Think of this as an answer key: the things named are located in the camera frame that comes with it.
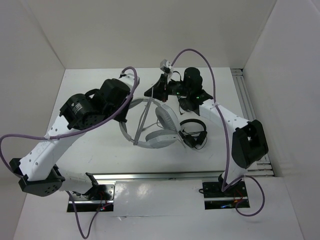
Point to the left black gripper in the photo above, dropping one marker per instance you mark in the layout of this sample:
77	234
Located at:
122	117

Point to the black on-ear headphones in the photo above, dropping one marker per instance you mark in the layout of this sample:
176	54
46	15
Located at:
189	104
196	139

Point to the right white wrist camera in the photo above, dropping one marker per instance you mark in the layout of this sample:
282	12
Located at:
167	68

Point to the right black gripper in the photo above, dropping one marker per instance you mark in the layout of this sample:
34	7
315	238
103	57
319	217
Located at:
159	91

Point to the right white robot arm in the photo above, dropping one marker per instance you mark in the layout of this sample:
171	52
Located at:
245	140

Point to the aluminium mounting rail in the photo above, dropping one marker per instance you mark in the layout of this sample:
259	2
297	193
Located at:
210	189

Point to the aluminium side rail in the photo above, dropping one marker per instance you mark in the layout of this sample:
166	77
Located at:
263	167

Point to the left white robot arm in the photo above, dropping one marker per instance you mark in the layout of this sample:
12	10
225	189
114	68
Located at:
82	112

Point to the white over-ear headphones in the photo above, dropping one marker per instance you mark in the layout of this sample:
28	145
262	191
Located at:
161	134

